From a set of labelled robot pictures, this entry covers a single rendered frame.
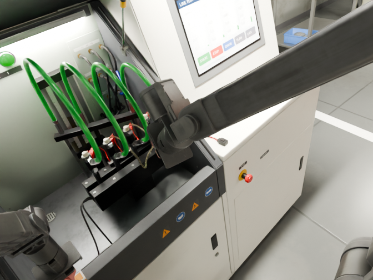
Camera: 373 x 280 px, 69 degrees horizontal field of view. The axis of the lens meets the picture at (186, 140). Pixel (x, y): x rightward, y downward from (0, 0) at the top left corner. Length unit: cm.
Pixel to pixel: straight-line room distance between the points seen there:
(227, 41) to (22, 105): 81
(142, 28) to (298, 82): 71
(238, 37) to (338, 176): 140
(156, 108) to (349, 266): 37
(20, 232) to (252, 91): 46
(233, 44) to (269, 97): 89
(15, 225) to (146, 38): 67
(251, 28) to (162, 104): 90
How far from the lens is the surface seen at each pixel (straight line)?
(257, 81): 37
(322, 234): 197
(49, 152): 121
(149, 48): 98
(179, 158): 58
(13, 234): 57
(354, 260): 45
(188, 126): 42
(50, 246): 70
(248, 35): 132
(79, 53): 112
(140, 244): 89
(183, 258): 114
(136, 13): 97
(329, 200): 213
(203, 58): 112
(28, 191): 127
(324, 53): 34
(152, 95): 49
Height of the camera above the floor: 165
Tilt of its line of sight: 40 degrees down
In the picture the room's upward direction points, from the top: 12 degrees counter-clockwise
